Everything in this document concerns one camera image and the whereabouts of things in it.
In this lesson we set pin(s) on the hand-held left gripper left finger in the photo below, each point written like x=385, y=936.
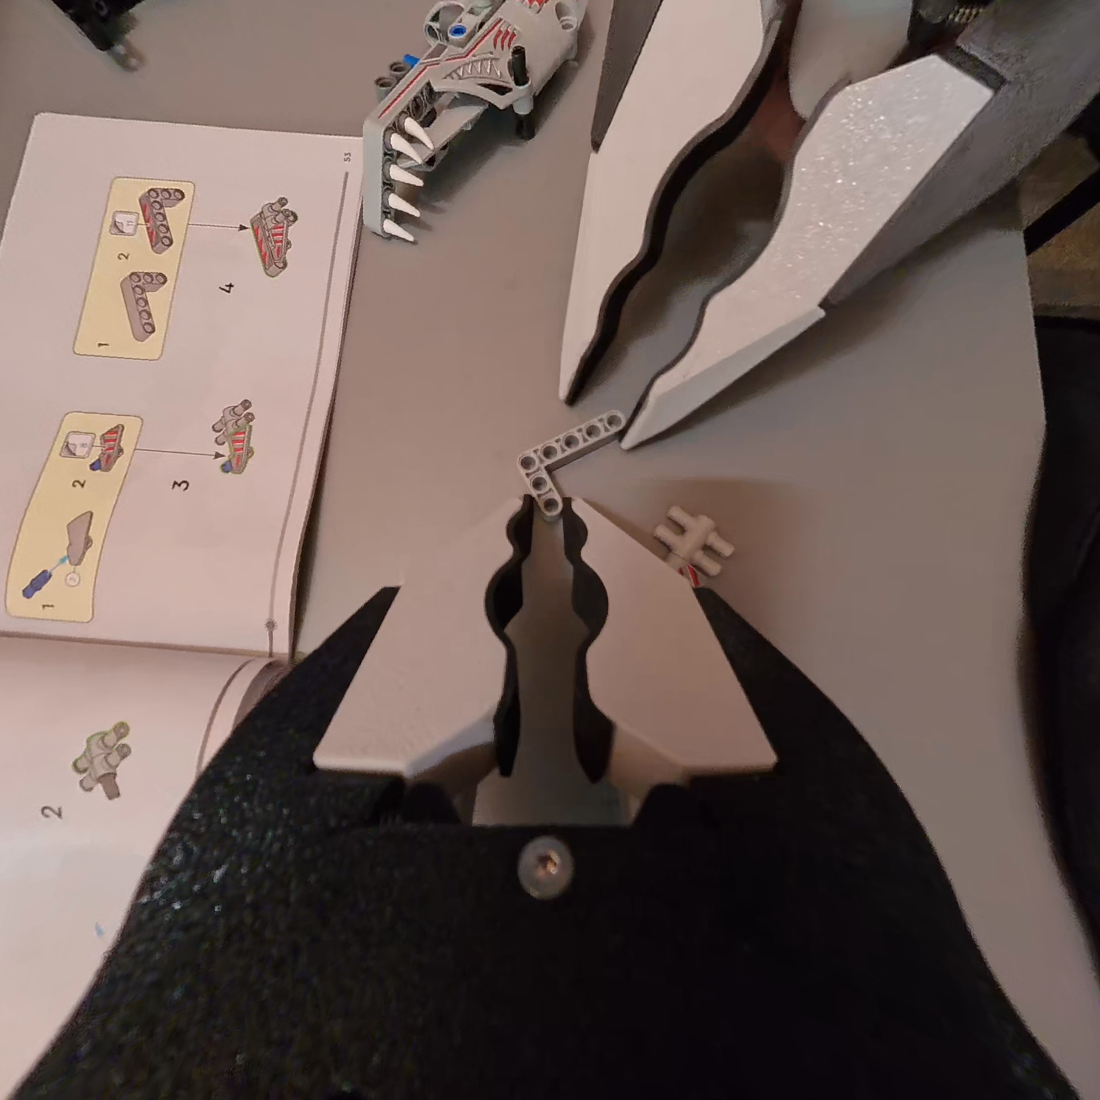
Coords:
x=410, y=687

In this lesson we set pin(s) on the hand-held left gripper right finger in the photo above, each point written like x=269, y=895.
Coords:
x=680, y=687

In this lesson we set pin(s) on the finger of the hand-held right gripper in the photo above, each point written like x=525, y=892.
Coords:
x=650, y=112
x=862, y=192

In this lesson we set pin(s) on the small striped grey brick assembly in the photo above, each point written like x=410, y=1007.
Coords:
x=690, y=538

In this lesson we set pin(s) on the grey angled brick beam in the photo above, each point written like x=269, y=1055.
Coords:
x=574, y=444

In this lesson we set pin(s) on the grey desk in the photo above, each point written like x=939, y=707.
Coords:
x=816, y=602

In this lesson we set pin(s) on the grey toothed dinosaur head model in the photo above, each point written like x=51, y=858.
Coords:
x=507, y=54

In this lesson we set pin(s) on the open instruction booklet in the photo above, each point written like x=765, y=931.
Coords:
x=213, y=389

